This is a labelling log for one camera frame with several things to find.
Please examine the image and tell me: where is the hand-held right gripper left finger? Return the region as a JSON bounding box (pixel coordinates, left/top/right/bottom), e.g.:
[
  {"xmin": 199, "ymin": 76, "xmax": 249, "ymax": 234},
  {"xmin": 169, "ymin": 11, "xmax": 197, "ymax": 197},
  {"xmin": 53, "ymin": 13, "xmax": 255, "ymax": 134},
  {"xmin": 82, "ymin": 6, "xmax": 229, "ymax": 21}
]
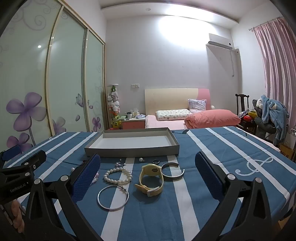
[{"xmin": 23, "ymin": 153, "xmax": 104, "ymax": 241}]

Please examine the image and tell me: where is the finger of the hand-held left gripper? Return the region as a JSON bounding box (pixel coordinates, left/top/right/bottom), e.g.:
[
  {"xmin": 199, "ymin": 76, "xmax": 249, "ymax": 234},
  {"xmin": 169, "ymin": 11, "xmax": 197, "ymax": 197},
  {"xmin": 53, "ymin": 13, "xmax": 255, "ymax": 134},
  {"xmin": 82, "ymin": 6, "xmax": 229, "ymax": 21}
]
[
  {"xmin": 0, "ymin": 145, "xmax": 23, "ymax": 164},
  {"xmin": 0, "ymin": 150, "xmax": 47, "ymax": 178}
]

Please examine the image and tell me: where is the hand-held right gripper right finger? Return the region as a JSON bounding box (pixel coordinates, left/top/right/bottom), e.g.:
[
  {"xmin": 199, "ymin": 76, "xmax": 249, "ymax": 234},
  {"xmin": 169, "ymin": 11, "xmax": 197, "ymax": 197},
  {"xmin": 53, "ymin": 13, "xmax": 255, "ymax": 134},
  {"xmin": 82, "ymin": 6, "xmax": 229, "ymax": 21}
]
[{"xmin": 195, "ymin": 152, "xmax": 273, "ymax": 241}]

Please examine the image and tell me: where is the thin silver bangle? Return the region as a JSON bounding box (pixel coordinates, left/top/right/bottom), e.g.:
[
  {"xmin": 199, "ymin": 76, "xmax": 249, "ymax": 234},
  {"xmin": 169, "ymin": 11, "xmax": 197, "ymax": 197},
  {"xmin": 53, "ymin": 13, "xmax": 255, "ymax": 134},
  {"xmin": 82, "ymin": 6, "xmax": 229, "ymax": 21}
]
[{"xmin": 97, "ymin": 185, "xmax": 129, "ymax": 211}]

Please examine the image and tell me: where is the silver mesh cuff bracelet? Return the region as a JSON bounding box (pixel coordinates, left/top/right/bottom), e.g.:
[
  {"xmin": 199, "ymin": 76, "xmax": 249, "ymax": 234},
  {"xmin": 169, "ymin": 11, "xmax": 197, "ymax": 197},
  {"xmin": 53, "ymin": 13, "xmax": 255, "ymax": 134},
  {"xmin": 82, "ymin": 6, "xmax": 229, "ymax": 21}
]
[{"xmin": 161, "ymin": 162, "xmax": 185, "ymax": 181}]

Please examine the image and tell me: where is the white pearl bracelet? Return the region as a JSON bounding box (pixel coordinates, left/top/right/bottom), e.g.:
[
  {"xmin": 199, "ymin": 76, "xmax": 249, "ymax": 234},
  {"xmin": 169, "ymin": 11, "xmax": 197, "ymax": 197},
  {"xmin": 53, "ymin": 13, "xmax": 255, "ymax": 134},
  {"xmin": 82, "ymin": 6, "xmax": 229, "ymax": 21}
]
[{"xmin": 104, "ymin": 167, "xmax": 133, "ymax": 185}]

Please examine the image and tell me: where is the grey cardboard tray box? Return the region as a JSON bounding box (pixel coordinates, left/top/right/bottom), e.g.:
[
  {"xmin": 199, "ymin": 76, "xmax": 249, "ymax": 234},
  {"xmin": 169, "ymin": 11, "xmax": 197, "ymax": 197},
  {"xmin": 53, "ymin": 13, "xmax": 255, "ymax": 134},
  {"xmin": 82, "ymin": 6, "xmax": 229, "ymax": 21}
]
[{"xmin": 84, "ymin": 127, "xmax": 180, "ymax": 158}]

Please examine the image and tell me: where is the yellow wrist watch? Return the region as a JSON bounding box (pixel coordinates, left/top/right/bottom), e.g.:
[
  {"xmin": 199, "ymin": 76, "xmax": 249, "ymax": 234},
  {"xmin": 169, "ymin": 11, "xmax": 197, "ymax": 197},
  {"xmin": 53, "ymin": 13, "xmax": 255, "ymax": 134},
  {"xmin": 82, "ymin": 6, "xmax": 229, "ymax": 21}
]
[{"xmin": 135, "ymin": 163, "xmax": 164, "ymax": 197}]

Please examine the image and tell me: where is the person's left hand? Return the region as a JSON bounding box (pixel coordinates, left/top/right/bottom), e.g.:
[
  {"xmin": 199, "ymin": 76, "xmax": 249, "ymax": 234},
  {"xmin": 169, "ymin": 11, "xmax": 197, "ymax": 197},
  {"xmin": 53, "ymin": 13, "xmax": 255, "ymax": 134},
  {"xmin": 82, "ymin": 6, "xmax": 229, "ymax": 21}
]
[{"xmin": 10, "ymin": 200, "xmax": 26, "ymax": 232}]

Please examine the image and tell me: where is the blue striped tablecloth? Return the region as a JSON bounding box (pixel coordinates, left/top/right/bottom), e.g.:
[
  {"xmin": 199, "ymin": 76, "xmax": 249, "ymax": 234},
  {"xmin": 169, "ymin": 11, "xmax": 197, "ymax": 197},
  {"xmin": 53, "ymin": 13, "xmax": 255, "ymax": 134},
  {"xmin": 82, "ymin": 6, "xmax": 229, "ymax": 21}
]
[{"xmin": 0, "ymin": 126, "xmax": 290, "ymax": 241}]

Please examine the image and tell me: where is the pink folded quilt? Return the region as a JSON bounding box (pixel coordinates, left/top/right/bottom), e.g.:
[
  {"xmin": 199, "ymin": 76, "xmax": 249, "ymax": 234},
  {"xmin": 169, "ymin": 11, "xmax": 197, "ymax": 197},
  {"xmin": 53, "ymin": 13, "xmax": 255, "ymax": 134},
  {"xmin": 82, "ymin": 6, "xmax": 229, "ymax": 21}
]
[{"xmin": 184, "ymin": 109, "xmax": 241, "ymax": 129}]

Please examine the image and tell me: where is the pink nightstand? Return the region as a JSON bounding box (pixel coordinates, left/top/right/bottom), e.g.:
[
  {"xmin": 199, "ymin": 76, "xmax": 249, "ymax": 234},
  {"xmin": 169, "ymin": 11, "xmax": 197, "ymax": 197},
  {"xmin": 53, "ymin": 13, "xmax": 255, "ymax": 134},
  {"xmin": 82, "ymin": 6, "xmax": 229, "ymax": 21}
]
[{"xmin": 121, "ymin": 115, "xmax": 146, "ymax": 130}]

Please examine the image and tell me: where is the white patterned pillow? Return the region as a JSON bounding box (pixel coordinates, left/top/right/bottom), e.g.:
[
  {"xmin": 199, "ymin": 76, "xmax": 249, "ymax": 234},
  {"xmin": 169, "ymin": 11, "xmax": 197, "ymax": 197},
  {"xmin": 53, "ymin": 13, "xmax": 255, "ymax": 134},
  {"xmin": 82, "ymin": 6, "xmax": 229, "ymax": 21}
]
[{"xmin": 155, "ymin": 108, "xmax": 192, "ymax": 121}]

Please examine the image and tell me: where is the purple floral pillow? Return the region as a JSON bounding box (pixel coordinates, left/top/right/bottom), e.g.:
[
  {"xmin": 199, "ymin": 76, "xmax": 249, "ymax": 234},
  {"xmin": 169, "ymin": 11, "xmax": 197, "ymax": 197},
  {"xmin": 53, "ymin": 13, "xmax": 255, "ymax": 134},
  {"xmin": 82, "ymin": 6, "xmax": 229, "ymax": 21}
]
[{"xmin": 188, "ymin": 99, "xmax": 207, "ymax": 111}]

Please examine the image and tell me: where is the red yellow toy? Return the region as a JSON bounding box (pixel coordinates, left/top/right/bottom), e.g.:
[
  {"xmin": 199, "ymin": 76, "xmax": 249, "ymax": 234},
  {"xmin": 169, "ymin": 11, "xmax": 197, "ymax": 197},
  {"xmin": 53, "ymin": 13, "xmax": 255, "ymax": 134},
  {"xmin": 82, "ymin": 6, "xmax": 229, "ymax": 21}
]
[{"xmin": 243, "ymin": 111, "xmax": 258, "ymax": 122}]

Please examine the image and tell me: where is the grey clothes pile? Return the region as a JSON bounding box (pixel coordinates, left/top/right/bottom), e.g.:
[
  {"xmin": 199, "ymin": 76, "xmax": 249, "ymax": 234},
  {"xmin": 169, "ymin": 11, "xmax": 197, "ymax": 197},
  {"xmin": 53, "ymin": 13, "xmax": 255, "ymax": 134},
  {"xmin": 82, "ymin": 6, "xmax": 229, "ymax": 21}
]
[{"xmin": 252, "ymin": 99, "xmax": 278, "ymax": 133}]

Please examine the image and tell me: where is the stack of plush toys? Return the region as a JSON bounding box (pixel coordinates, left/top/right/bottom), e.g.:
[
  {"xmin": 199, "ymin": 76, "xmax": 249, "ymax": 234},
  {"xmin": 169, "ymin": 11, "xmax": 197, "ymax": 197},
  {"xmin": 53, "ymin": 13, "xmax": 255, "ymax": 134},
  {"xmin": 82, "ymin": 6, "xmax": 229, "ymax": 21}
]
[{"xmin": 107, "ymin": 85, "xmax": 122, "ymax": 129}]

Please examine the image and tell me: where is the dark wooden chair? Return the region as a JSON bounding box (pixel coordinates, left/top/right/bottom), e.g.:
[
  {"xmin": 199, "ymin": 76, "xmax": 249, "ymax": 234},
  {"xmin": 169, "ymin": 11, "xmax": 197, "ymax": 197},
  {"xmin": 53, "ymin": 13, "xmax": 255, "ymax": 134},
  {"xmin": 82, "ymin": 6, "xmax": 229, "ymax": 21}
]
[{"xmin": 235, "ymin": 93, "xmax": 257, "ymax": 135}]

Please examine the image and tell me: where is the yellow wooden stool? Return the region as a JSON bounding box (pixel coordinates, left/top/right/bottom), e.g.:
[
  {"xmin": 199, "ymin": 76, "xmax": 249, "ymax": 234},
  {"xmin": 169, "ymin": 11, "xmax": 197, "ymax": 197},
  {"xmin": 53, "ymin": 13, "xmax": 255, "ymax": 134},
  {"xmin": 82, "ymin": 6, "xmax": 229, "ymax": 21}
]
[{"xmin": 279, "ymin": 144, "xmax": 296, "ymax": 162}]

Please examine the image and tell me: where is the bed with beige pink headboard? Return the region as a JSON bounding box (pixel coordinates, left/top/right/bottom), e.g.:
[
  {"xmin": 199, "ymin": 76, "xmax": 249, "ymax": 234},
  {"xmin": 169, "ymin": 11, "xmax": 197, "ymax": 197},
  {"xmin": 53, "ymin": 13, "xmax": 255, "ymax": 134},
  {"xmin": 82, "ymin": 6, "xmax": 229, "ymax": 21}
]
[{"xmin": 144, "ymin": 88, "xmax": 241, "ymax": 130}]

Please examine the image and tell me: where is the blue plush garment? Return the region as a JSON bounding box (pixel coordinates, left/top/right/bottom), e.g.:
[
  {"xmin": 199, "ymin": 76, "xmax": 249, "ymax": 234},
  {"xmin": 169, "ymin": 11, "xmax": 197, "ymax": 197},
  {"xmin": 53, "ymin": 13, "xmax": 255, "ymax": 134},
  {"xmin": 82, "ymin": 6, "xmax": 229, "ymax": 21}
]
[{"xmin": 261, "ymin": 95, "xmax": 289, "ymax": 145}]

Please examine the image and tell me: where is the floral sliding door wardrobe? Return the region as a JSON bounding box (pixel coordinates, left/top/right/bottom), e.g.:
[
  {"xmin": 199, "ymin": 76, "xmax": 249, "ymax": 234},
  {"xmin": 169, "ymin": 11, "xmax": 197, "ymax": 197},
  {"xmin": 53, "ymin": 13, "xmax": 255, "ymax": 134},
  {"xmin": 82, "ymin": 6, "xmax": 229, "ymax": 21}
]
[{"xmin": 0, "ymin": 0, "xmax": 107, "ymax": 153}]

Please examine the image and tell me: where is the pink curtain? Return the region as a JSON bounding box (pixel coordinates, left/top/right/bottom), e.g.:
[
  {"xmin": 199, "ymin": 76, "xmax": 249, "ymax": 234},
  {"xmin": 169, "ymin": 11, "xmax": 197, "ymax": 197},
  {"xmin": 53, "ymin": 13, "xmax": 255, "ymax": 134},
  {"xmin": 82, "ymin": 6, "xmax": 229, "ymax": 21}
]
[{"xmin": 253, "ymin": 17, "xmax": 296, "ymax": 149}]

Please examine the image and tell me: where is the white air conditioner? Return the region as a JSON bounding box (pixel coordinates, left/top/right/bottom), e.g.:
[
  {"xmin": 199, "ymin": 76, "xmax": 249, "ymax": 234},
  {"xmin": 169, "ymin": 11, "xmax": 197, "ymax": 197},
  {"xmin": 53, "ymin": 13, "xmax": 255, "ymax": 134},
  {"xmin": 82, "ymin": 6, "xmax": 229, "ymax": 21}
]
[{"xmin": 206, "ymin": 41, "xmax": 233, "ymax": 49}]

